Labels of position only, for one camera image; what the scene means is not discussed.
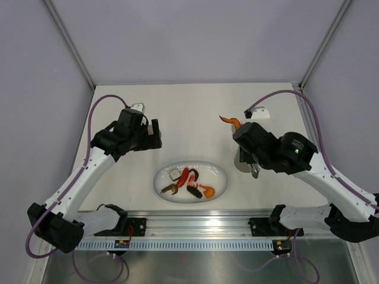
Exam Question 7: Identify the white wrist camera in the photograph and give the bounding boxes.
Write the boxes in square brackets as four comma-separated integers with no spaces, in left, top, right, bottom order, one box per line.
[244,107,271,120]
[130,102,146,114]

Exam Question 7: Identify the brown shrimp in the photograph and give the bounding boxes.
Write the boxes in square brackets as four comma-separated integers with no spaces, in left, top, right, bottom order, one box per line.
[160,183,178,195]

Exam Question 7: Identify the grey cylindrical lunch container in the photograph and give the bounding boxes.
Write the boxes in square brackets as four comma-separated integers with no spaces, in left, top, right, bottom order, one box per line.
[234,147,257,173]

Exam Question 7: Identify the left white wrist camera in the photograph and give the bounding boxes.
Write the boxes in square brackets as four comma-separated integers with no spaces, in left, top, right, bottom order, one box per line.
[130,102,146,114]

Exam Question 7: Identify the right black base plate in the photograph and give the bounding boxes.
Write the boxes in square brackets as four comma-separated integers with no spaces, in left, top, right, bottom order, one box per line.
[248,217,296,237]

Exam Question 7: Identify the slotted cable duct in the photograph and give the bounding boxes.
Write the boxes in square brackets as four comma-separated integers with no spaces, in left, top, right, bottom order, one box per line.
[76,238,292,251]

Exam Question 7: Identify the black and white sushi piece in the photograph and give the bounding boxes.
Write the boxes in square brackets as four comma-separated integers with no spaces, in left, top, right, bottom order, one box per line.
[169,169,181,181]

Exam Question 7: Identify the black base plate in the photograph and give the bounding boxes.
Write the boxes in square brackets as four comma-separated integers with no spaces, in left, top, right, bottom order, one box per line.
[248,217,296,237]
[94,217,147,237]

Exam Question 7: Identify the black sea cucumber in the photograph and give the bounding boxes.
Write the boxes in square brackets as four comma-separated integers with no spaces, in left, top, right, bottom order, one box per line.
[187,186,203,199]

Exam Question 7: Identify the red sausage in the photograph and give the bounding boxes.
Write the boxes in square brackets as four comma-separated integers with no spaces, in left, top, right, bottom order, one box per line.
[176,167,190,188]

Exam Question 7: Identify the metal tongs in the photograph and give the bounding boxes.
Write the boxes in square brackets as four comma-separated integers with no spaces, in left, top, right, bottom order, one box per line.
[232,122,260,179]

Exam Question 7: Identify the white oval plate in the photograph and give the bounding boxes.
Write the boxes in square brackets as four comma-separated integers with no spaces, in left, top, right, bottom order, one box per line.
[152,160,229,205]

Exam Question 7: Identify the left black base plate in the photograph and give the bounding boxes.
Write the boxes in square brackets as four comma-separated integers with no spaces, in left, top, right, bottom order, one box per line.
[94,217,147,237]

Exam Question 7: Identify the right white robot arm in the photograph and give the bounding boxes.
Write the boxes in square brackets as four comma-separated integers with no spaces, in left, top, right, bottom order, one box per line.
[233,122,378,243]

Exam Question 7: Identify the aluminium mounting rail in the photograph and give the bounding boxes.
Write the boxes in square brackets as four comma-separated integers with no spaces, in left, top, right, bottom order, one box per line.
[73,209,361,240]

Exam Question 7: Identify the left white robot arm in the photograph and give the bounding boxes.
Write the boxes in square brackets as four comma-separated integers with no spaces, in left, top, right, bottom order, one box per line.
[27,103,162,253]

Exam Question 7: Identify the fried orange tempura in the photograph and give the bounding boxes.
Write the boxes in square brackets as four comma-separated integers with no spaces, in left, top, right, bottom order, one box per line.
[219,116,242,131]

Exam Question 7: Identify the red white crab stick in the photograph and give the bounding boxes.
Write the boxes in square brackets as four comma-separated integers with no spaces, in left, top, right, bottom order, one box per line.
[187,175,197,188]

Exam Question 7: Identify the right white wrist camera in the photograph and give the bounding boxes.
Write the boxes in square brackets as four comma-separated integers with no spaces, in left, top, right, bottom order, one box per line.
[244,107,271,120]

